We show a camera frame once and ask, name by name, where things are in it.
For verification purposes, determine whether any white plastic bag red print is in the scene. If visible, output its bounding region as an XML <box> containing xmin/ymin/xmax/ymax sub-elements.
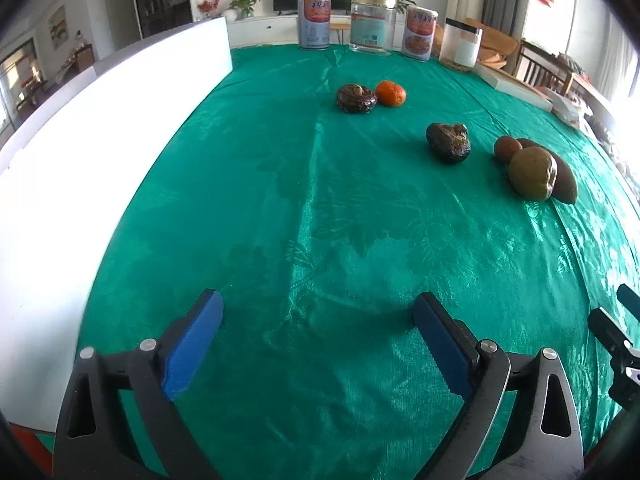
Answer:
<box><xmin>547</xmin><ymin>87</ymin><xmax>594</xmax><ymax>127</ymax></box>

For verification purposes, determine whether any wooden slatted bench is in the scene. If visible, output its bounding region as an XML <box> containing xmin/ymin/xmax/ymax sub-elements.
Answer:
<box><xmin>515</xmin><ymin>39</ymin><xmax>616</xmax><ymax>111</ymax></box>

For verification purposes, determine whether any orange lounge chair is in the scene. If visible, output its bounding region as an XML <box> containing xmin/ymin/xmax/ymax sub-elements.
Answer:
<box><xmin>432</xmin><ymin>19</ymin><xmax>521</xmax><ymax>68</ymax></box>

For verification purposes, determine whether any flat white and orange box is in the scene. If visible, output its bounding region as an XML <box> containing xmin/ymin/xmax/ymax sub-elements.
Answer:
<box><xmin>472</xmin><ymin>62</ymin><xmax>556</xmax><ymax>113</ymax></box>

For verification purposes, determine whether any white foam board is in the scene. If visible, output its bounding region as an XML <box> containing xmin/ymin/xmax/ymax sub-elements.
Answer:
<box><xmin>0</xmin><ymin>16</ymin><xmax>234</xmax><ymax>433</ymax></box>

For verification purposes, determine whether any green potted plant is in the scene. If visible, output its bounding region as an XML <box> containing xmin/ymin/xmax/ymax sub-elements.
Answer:
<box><xmin>229</xmin><ymin>0</ymin><xmax>263</xmax><ymax>19</ymax></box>

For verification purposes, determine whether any dark brown wrinkled fruit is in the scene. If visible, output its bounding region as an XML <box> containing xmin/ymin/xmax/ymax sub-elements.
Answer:
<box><xmin>425</xmin><ymin>122</ymin><xmax>472</xmax><ymax>164</ymax></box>

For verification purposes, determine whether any white television cabinet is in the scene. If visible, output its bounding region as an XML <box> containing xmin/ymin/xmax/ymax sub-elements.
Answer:
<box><xmin>227</xmin><ymin>12</ymin><xmax>353</xmax><ymax>50</ymax></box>

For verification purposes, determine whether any glass jar with blue label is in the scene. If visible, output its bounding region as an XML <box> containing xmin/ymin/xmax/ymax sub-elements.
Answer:
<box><xmin>348</xmin><ymin>0</ymin><xmax>397</xmax><ymax>54</ymax></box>

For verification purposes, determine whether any white sheer curtain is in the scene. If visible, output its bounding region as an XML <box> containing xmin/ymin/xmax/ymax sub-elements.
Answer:
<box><xmin>595</xmin><ymin>17</ymin><xmax>632</xmax><ymax>106</ymax></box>

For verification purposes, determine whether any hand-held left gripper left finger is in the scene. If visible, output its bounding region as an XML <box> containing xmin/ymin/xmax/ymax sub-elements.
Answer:
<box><xmin>52</xmin><ymin>288</ymin><xmax>224</xmax><ymax>480</ymax></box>

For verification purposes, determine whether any dark chocolate donut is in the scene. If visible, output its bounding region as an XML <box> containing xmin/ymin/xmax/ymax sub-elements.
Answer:
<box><xmin>336</xmin><ymin>83</ymin><xmax>378</xmax><ymax>114</ymax></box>

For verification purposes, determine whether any small orange tangerine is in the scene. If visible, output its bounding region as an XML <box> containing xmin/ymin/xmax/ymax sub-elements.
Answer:
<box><xmin>375</xmin><ymin>80</ymin><xmax>407</xmax><ymax>108</ymax></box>

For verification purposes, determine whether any small wooden stool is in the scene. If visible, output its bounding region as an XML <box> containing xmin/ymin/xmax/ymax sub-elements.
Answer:
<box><xmin>330</xmin><ymin>16</ymin><xmax>353</xmax><ymax>46</ymax></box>

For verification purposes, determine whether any small brown kiwi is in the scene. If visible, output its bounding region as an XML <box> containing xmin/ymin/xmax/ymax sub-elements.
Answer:
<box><xmin>493</xmin><ymin>135</ymin><xmax>523</xmax><ymax>165</ymax></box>

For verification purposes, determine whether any green patterned tablecloth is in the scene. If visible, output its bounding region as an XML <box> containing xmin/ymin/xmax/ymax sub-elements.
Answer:
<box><xmin>37</xmin><ymin>42</ymin><xmax>640</xmax><ymax>480</ymax></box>

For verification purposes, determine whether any printed metal can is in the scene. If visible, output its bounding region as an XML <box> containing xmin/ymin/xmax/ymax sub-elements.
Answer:
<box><xmin>297</xmin><ymin>0</ymin><xmax>333</xmax><ymax>51</ymax></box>
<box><xmin>401</xmin><ymin>6</ymin><xmax>439</xmax><ymax>62</ymax></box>

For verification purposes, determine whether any clear jar with black lid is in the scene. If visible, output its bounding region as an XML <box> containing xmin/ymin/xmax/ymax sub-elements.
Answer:
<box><xmin>439</xmin><ymin>18</ymin><xmax>484</xmax><ymax>74</ymax></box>

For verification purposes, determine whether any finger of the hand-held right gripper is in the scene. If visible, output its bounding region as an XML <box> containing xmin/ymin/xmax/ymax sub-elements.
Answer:
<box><xmin>587</xmin><ymin>306</ymin><xmax>640</xmax><ymax>366</ymax></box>
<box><xmin>617</xmin><ymin>284</ymin><xmax>640</xmax><ymax>319</ymax></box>

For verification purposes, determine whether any framed wall picture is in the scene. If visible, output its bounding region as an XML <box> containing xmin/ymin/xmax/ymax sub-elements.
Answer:
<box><xmin>47</xmin><ymin>5</ymin><xmax>67</xmax><ymax>51</ymax></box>

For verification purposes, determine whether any reddish sweet potato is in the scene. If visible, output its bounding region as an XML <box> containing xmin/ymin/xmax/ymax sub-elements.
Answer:
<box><xmin>515</xmin><ymin>137</ymin><xmax>579</xmax><ymax>205</ymax></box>

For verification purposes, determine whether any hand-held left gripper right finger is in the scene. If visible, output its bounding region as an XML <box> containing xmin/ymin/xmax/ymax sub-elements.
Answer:
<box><xmin>412</xmin><ymin>291</ymin><xmax>586</xmax><ymax>480</ymax></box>

